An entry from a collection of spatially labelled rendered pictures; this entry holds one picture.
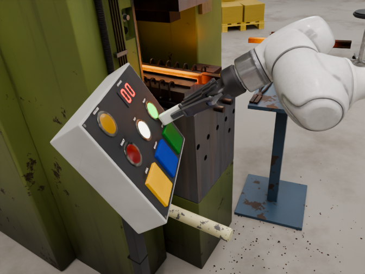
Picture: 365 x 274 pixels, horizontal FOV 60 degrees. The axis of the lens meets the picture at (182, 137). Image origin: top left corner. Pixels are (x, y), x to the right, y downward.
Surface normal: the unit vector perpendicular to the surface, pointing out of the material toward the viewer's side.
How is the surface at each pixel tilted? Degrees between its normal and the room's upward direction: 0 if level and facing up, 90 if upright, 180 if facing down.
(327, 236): 0
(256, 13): 90
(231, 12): 90
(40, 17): 90
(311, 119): 100
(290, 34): 30
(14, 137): 90
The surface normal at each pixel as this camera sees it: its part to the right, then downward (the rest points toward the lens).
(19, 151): 0.85, 0.23
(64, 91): -0.53, 0.47
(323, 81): -0.12, -0.51
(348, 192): -0.07, -0.85
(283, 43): -0.61, -0.55
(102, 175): -0.12, 0.53
